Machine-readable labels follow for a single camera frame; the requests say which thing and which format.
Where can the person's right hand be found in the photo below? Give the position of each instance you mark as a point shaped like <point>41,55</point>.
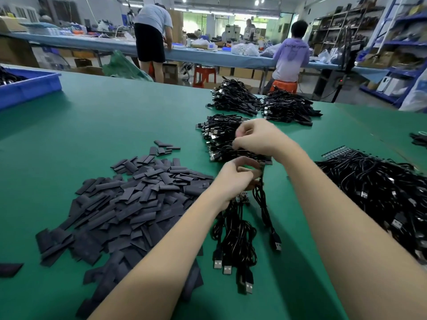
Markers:
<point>263,138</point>

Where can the person's left forearm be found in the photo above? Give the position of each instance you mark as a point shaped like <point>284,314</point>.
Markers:
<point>160,270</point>

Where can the small upright cardboard box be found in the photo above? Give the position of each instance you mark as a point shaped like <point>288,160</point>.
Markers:
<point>171,72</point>

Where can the person's left hand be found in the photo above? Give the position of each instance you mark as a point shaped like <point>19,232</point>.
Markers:
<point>233,180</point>

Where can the long blue work table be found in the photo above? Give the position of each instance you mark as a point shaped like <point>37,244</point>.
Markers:
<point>80,44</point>

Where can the blue plastic bin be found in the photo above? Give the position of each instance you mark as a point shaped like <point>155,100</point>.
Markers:
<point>30,88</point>

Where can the orange plastic stool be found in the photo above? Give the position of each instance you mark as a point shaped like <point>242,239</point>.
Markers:
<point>284,86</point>

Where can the green plastic bag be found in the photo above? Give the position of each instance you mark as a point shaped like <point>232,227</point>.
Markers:
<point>127,66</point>

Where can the black tripod stand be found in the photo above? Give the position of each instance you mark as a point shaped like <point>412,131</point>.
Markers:
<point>350,53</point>

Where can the large brown cardboard box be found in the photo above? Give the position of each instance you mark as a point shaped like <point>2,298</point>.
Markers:
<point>17,51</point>

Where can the red plastic stool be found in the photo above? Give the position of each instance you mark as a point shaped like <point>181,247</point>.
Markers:
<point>205,75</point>

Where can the white plastic bag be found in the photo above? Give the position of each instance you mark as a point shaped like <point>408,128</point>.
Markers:
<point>415,93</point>

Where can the open cardboard box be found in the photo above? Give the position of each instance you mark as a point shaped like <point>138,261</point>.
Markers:
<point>90,70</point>

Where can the blue metal shelving rack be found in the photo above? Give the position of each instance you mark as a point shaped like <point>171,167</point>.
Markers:
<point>400,46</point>

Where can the pile of black sleeve strips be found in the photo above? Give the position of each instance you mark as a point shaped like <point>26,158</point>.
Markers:
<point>127,210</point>

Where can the person's right forearm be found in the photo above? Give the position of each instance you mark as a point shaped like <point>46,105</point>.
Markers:
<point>367,243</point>

